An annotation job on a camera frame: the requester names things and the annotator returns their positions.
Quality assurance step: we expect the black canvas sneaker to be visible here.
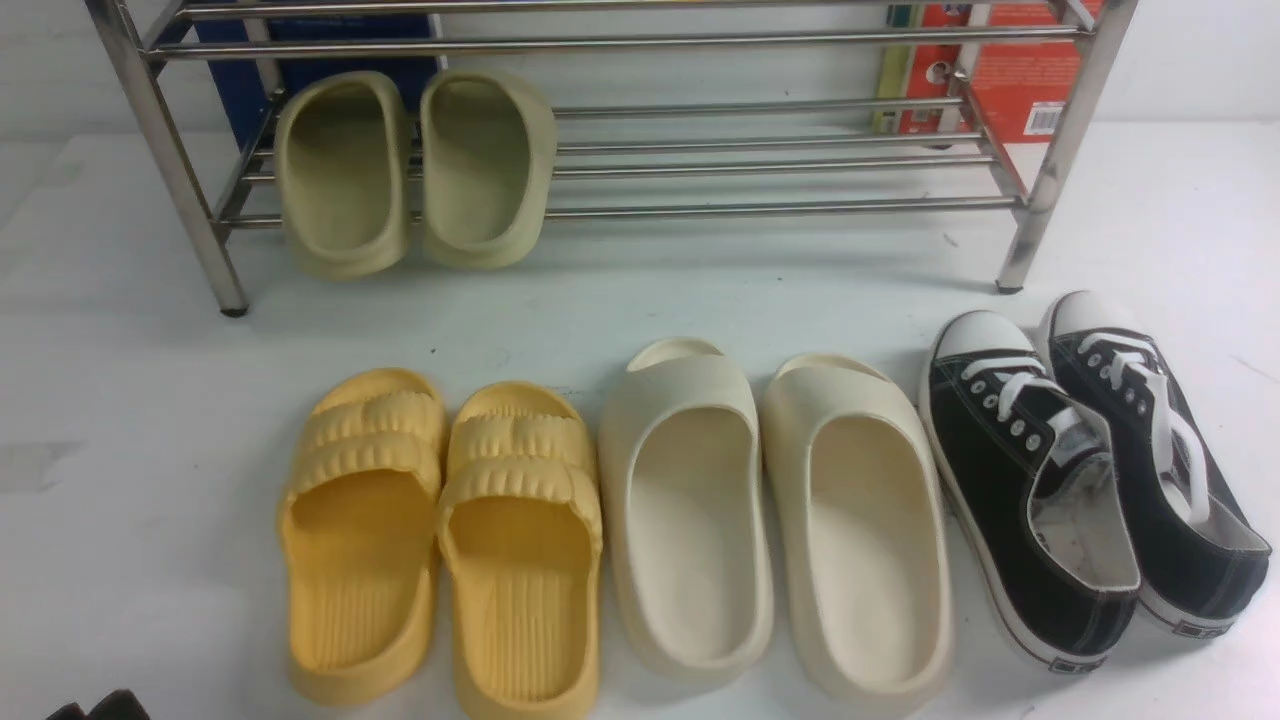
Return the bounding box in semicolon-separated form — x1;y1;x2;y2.
1037;291;1272;641
919;310;1142;675

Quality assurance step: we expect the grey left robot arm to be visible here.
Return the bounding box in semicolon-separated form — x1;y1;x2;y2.
47;689;150;720

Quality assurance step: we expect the right olive green slipper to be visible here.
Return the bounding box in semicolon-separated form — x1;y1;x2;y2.
420;69;558;270

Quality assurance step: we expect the left olive green slipper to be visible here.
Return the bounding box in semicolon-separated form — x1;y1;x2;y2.
273;70;411;281

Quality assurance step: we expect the cream foam slipper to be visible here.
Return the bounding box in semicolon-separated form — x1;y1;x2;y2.
760;354;955;719
598;337;774;685

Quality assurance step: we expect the yellow ridged slipper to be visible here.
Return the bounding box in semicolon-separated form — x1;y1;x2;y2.
276;368;448;706
436;380;605;719

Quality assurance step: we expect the red cardboard box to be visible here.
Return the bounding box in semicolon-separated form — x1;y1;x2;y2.
877;1;1080;143

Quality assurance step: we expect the blue box behind rack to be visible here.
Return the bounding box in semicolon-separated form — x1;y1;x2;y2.
195;14;436;149

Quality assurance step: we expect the stainless steel shoe rack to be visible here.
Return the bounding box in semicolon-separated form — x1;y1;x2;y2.
84;1;1138;318

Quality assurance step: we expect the right yellow ridged slipper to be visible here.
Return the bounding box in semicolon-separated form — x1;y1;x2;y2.
436;380;605;719

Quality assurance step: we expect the olive green slipper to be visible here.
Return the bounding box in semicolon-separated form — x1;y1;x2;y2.
420;69;558;270
273;70;411;281

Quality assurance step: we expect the left yellow ridged slipper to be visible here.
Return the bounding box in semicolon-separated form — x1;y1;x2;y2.
276;368;448;706

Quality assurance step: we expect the right black canvas sneaker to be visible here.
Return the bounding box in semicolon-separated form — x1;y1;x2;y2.
1037;291;1272;641

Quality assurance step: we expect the left black canvas sneaker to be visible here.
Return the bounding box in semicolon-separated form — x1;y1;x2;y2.
919;310;1142;675

